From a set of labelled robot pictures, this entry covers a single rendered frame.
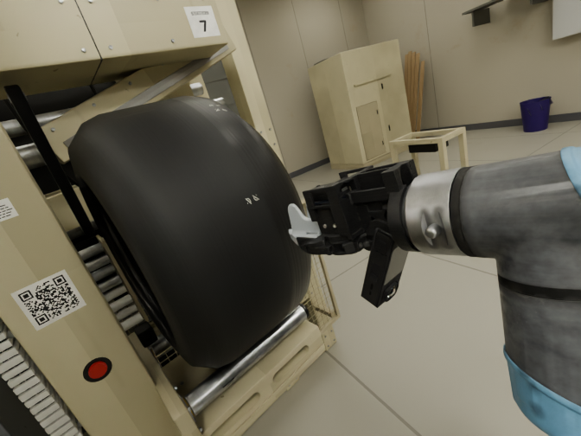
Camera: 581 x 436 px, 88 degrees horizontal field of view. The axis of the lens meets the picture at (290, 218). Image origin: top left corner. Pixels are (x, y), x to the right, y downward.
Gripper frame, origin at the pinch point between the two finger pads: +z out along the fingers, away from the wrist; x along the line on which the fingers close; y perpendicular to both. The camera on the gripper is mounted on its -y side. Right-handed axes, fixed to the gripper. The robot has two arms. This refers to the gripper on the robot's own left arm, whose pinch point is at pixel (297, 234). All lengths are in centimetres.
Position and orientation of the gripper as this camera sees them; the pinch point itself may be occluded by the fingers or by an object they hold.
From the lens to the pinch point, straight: 44.9
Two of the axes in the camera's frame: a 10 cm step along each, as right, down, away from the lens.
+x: -7.2, 4.0, -5.6
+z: -6.0, 0.5, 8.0
